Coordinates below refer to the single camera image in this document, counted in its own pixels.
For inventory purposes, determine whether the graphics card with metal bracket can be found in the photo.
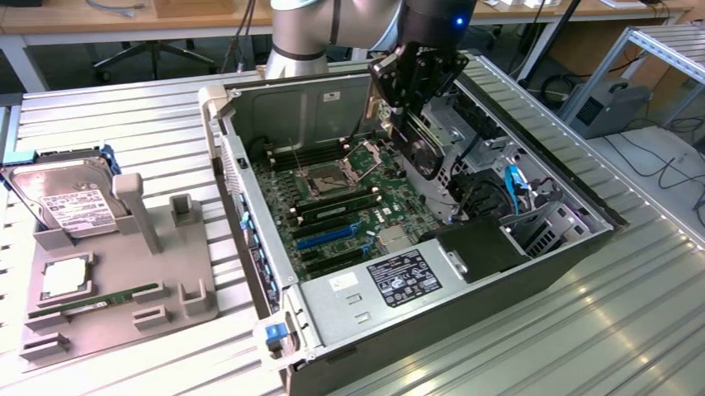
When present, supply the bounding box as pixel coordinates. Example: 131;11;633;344
364;97;449;182

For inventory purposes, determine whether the grey metal drive cage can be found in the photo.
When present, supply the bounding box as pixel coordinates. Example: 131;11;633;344
405;94;531;219

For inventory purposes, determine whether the CPU socket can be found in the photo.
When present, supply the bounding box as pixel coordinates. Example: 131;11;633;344
300;163;360;201

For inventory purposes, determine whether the black looped wire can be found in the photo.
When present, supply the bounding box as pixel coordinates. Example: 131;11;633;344
350;98;376;144

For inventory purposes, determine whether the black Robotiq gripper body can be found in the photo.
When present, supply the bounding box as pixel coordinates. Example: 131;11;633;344
396;0;477;54

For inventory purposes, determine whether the aluminium shelf frame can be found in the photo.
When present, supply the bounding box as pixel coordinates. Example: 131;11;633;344
556;24;705;129

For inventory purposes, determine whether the pale blue network cable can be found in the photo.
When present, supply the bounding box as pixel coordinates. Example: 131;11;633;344
86;0;149;18

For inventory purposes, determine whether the silver finned chipset heatsink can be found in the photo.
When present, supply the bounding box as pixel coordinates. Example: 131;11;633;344
377;229;413;252

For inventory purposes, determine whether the black plastic shroud box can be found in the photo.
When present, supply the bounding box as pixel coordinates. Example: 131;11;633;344
421;216;533;284

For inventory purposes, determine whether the silver CPU chip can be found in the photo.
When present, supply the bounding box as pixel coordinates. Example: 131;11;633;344
42;259;93;296

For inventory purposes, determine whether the grey plastic parts rack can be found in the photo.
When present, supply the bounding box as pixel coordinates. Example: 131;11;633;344
17;172;222;375

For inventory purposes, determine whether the grey perforated disk bay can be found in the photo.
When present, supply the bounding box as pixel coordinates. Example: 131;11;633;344
504;201;595;259

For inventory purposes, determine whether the black office chair base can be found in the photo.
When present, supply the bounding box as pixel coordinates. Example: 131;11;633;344
471;23;504;42
91;39;219;82

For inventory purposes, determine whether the blue plastic disk carrier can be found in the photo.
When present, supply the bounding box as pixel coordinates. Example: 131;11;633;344
0;140;123;195

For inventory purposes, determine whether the wooden office desk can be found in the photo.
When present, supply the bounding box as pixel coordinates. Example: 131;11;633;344
0;0;277;94
472;0;696;83

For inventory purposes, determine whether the metal socket cover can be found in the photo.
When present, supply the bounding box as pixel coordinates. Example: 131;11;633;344
341;139;388;182

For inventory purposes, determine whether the labelled green RAM stick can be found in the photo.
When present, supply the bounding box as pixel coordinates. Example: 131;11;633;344
300;197;382;224

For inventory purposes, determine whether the open black PC case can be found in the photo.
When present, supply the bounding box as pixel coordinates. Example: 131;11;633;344
198;60;631;396

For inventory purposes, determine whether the thin metal locking lever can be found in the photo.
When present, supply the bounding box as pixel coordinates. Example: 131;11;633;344
290;139;306;177

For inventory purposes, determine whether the grey box device with handle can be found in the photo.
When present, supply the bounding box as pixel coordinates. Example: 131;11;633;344
567;80;655;139

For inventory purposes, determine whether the robot wrist cable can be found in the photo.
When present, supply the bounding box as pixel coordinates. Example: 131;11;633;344
229;0;258;74

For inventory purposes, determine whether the silver hard disk drive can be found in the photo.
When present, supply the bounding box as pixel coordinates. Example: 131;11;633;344
0;158;121;239

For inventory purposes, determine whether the green Dell motherboard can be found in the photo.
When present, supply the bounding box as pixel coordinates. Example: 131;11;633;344
254;138;442;280

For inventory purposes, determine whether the blue flat wire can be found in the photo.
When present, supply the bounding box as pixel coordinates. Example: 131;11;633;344
504;163;535;216

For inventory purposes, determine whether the grey power supply unit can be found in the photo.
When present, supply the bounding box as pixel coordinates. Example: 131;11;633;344
297;247;448;347

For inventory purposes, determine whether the blue expansion slot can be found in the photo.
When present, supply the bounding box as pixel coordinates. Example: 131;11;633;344
296;224;360;251

